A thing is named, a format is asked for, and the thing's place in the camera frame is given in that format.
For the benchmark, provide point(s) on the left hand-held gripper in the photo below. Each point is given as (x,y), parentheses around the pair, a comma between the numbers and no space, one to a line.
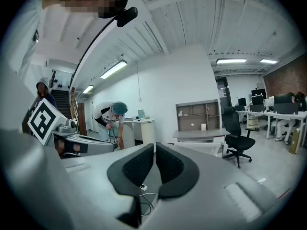
(43,122)

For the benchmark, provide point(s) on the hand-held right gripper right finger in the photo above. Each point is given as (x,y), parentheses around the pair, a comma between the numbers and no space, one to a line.
(172,169)

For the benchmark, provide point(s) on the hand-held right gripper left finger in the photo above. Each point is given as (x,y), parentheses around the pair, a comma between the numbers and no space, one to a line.
(136,166)

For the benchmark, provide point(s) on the grey wooden desk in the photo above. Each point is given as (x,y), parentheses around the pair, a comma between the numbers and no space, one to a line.
(199,133)

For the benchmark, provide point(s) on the grey wooden desk hutch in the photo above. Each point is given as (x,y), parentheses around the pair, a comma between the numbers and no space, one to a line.
(199,115)

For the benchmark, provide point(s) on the black office chair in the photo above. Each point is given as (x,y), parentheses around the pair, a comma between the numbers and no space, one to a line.
(236,140)

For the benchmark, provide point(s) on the white office desk row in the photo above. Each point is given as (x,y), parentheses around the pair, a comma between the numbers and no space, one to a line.
(283,116)

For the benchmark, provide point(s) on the person's left hand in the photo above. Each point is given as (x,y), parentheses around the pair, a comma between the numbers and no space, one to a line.
(61,148)

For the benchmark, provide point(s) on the white round ribbed table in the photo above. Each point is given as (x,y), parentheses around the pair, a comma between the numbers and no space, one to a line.
(146,130)

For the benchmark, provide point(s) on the white printed card box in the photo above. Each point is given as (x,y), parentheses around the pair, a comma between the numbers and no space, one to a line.
(203,126)

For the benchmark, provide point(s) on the teal box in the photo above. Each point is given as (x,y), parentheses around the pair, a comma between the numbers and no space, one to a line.
(141,114)

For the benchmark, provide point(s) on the small white sculpture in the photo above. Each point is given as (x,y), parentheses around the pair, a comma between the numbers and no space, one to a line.
(181,113)

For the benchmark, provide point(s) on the dark staircase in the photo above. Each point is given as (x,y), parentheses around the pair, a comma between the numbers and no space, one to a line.
(62,103)

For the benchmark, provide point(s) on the long ceiling light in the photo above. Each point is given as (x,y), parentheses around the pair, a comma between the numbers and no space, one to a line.
(268,61)
(88,88)
(113,69)
(231,60)

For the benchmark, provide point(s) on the person's white t-shirt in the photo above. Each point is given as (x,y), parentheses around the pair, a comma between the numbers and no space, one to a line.
(28,176)

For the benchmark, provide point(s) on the dark door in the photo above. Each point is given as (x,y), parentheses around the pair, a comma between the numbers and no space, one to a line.
(224,92)

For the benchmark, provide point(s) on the cardboard box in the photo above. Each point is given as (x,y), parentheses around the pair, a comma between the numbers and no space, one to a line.
(295,140)

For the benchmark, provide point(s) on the row of black monitors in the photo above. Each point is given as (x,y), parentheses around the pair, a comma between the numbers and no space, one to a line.
(285,103)

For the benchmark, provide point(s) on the black head camera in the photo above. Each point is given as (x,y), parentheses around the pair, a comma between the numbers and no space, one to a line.
(127,17)

